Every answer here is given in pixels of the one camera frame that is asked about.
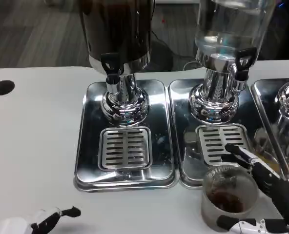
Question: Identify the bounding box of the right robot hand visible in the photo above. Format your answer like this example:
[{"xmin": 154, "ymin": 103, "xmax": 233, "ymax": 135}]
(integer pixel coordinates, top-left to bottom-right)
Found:
[{"xmin": 216, "ymin": 143, "xmax": 289, "ymax": 234}]

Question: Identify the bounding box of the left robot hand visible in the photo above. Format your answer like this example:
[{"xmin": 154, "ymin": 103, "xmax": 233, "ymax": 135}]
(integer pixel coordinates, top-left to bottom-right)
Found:
[{"xmin": 0, "ymin": 205, "xmax": 82, "ymax": 234}]

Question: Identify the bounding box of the clear ribbed glass cup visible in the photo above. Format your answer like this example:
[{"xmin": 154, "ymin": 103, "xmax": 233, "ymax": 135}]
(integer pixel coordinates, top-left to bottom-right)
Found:
[{"xmin": 201, "ymin": 163, "xmax": 260, "ymax": 232}]

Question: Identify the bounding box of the slotted steel drip grid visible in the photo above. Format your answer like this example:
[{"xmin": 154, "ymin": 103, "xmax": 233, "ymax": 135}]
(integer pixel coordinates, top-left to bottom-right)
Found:
[
  {"xmin": 98, "ymin": 126, "xmax": 153, "ymax": 171},
  {"xmin": 195, "ymin": 123, "xmax": 253, "ymax": 166}
]

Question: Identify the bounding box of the steel drip tray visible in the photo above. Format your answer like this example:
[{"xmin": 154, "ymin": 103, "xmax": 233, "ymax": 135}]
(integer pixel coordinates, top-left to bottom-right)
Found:
[
  {"xmin": 168, "ymin": 78, "xmax": 289, "ymax": 190},
  {"xmin": 73, "ymin": 79, "xmax": 177, "ymax": 194},
  {"xmin": 250, "ymin": 78, "xmax": 289, "ymax": 180}
]

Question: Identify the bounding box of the black dispenser tap lever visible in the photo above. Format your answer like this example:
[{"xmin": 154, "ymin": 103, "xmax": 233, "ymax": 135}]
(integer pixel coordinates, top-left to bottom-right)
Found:
[
  {"xmin": 234, "ymin": 47, "xmax": 258, "ymax": 81},
  {"xmin": 101, "ymin": 52, "xmax": 121, "ymax": 75}
]

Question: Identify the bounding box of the black round counter grommet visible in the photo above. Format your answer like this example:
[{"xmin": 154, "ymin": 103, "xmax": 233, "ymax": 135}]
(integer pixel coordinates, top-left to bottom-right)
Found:
[{"xmin": 0, "ymin": 79, "xmax": 16, "ymax": 96}]

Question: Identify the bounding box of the clear tank drink dispenser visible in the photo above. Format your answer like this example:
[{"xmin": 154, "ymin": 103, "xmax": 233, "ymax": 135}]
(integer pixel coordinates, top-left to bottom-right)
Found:
[{"xmin": 188, "ymin": 0, "xmax": 277, "ymax": 124}]

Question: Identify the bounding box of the dark liquid drink dispenser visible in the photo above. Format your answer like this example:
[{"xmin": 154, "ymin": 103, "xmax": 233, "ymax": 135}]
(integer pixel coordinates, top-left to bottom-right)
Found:
[{"xmin": 77, "ymin": 0, "xmax": 156, "ymax": 128}]

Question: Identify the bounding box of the white cable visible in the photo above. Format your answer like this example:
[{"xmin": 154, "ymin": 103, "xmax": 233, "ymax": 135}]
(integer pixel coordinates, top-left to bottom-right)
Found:
[{"xmin": 183, "ymin": 60, "xmax": 202, "ymax": 71}]

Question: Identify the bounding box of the black cable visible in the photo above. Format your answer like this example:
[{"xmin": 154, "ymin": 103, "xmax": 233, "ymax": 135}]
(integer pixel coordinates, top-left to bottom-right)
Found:
[{"xmin": 150, "ymin": 31, "xmax": 199, "ymax": 59}]

